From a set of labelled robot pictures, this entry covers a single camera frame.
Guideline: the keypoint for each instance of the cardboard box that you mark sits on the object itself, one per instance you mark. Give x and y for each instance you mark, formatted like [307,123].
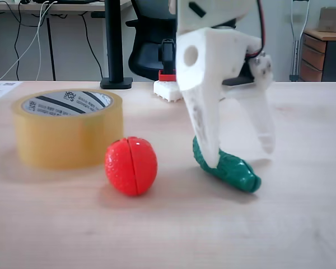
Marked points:
[331,19]

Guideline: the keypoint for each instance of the grey metal crutch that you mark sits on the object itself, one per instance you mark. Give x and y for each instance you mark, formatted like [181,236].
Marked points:
[296,50]

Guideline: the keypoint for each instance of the black office chair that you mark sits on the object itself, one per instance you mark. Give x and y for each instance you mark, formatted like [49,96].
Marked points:
[140,56]

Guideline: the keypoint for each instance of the wooden drawer cabinet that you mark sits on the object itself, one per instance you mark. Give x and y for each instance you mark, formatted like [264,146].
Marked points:
[313,61]

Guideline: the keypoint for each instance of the red toy tomato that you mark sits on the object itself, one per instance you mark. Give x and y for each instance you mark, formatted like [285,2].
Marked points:
[130,166]

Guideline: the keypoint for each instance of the black monitor stand pole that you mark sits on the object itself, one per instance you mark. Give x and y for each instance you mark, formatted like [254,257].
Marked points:
[113,42]

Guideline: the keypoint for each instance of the white paper sheet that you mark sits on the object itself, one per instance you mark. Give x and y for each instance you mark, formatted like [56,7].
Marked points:
[0,88]

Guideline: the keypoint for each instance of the white desk with black legs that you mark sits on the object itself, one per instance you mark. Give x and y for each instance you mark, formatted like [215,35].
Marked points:
[16,8]

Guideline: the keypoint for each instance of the clear packing tape roll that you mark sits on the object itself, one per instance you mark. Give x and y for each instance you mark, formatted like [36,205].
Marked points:
[67,140]

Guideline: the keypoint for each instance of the green toy cucumber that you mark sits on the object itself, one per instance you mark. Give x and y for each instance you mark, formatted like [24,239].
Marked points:
[235,173]

